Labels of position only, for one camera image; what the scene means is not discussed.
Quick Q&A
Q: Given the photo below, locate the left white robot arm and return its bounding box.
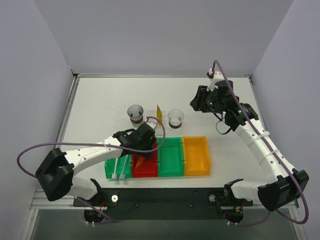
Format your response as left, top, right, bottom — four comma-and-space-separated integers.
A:
35, 120, 157, 206

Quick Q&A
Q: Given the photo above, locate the clear textured oval tray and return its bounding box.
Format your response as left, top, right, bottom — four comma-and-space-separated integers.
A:
143, 112, 187, 137

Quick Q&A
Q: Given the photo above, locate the white toothbrush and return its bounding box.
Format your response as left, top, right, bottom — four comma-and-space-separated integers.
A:
111, 157, 119, 180

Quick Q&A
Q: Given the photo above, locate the yellow toothpaste tube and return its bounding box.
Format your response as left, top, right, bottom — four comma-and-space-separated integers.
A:
156, 105, 163, 125

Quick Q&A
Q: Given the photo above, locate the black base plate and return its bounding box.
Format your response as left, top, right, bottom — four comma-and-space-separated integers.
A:
89, 187, 253, 221

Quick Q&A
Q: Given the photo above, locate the left green bin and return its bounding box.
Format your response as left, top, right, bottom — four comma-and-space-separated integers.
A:
104, 155, 132, 181

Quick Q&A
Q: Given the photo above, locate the clear plastic cup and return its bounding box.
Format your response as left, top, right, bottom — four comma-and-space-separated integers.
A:
167, 109, 185, 129

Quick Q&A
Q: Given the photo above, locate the purple cable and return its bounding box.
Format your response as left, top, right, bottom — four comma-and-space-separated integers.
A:
206, 59, 310, 227
16, 116, 167, 225

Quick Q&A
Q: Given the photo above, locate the clear textured holder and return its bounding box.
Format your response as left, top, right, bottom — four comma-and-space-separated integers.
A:
144, 109, 170, 137

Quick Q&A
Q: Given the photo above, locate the yellow bin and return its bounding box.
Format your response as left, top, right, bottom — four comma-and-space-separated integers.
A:
182, 136, 211, 176

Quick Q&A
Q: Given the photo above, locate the right green bin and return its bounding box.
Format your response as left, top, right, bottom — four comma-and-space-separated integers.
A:
157, 137, 185, 177

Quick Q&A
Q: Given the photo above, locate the orange toothpaste tube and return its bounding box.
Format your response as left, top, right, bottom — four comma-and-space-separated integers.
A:
134, 156, 146, 172

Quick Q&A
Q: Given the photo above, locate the red bin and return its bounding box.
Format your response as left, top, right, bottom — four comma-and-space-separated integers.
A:
131, 150, 158, 178

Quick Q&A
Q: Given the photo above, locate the dark smoky plastic cup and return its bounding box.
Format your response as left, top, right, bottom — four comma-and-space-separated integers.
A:
127, 104, 144, 125

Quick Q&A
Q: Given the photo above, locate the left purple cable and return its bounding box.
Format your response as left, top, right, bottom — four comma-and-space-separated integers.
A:
16, 116, 167, 225

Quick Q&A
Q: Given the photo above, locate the green bin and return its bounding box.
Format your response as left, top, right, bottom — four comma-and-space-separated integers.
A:
104, 155, 132, 181
157, 137, 185, 177

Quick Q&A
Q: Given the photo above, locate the light blue toothbrush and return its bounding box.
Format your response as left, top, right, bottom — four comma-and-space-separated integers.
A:
119, 155, 132, 180

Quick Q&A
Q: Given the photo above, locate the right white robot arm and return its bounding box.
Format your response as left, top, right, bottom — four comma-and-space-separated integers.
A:
190, 69, 309, 212

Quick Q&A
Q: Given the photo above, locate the aluminium frame rail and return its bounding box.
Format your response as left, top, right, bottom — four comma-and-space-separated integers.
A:
29, 186, 300, 210

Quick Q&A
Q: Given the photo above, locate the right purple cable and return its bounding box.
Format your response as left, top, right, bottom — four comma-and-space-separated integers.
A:
206, 59, 310, 227

